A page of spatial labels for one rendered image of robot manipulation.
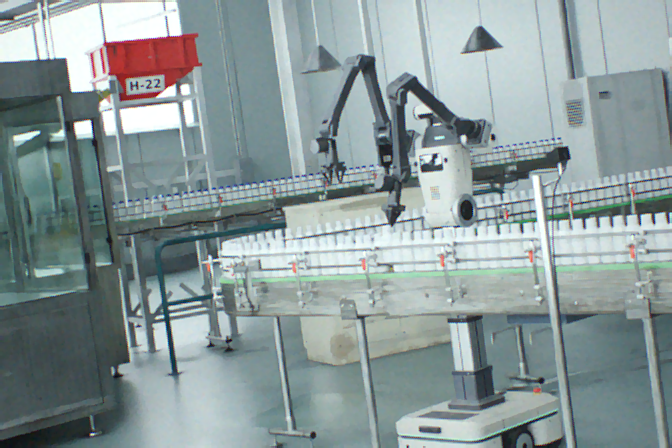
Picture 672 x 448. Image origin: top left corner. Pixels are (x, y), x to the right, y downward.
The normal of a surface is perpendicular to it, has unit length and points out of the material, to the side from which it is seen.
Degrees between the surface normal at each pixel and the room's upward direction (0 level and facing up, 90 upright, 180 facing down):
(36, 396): 90
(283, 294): 90
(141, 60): 90
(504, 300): 90
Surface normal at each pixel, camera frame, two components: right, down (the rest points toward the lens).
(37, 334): 0.68, -0.04
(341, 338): 0.42, -0.01
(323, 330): -0.90, 0.15
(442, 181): -0.72, 0.14
